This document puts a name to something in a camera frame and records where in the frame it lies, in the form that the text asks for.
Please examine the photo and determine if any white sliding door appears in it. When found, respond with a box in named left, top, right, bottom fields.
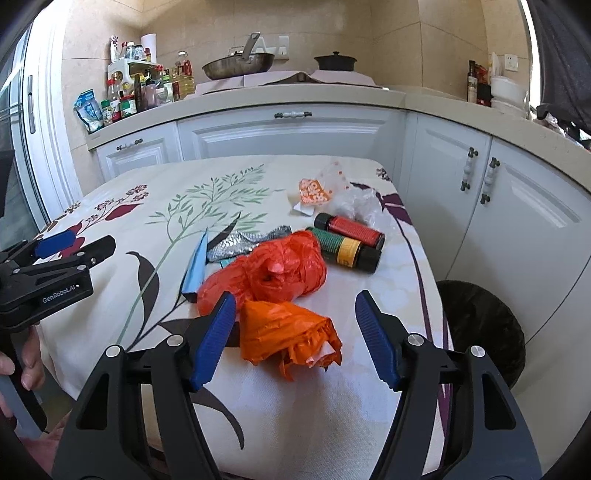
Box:
left=0, top=18, right=88, bottom=241

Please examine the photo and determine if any black lidded pot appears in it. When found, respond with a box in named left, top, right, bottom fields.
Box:
left=314, top=51, right=358, bottom=72

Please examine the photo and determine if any group of condiment bottles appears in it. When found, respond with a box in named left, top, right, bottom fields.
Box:
left=99, top=37, right=197, bottom=125

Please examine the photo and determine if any floral printed tablecloth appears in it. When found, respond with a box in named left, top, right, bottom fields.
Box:
left=34, top=154, right=455, bottom=480

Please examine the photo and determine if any orange printed packet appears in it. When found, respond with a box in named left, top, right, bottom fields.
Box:
left=291, top=178, right=334, bottom=217

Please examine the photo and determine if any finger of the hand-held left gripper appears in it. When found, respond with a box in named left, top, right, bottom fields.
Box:
left=0, top=230, right=78, bottom=268
left=9, top=234, right=117, bottom=280

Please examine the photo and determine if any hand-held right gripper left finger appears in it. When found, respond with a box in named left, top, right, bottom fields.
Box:
left=50, top=292, right=238, bottom=480

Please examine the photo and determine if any red seasoning packet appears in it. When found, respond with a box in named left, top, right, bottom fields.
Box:
left=475, top=65, right=494, bottom=107

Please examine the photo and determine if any teal white toothpaste tube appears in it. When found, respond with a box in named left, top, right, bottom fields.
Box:
left=181, top=229, right=209, bottom=303

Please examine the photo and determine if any red-orange plastic bag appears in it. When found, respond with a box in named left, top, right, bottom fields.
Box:
left=196, top=230, right=329, bottom=317

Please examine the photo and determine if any steel wok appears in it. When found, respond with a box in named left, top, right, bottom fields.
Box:
left=202, top=32, right=276, bottom=80

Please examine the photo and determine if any clear dotted plastic bag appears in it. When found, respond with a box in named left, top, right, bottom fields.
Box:
left=318, top=161, right=352, bottom=195

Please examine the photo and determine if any stack of white bowls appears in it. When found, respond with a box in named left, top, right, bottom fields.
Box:
left=489, top=76, right=529, bottom=116

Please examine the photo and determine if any dark grey hanging cloth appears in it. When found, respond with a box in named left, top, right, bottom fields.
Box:
left=526, top=0, right=591, bottom=130

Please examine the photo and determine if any crumpled clear plastic wrap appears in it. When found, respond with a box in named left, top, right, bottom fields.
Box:
left=332, top=182, right=402, bottom=232

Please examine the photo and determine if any black bottle red label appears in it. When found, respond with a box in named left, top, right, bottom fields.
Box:
left=314, top=212, right=386, bottom=252

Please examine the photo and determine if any blue snack bag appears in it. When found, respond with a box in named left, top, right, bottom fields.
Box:
left=74, top=90, right=105, bottom=134

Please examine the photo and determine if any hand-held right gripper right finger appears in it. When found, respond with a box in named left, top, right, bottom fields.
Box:
left=355, top=290, right=543, bottom=480

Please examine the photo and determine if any silver foil wrapper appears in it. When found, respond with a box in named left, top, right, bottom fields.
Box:
left=206, top=224, right=293, bottom=264

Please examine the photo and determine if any person's left hand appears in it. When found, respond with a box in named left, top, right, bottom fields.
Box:
left=0, top=324, right=47, bottom=418

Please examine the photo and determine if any pink stove cover sheet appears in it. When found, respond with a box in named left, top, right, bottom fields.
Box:
left=196, top=69, right=384, bottom=95

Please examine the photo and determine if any black bottle green yellow label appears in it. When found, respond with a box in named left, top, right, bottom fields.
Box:
left=305, top=226, right=382, bottom=274

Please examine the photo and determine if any orange plastic bag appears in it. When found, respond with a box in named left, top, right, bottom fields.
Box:
left=238, top=299, right=345, bottom=381

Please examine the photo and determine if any white kitchen cabinet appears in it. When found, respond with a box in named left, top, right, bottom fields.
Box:
left=88, top=99, right=591, bottom=462

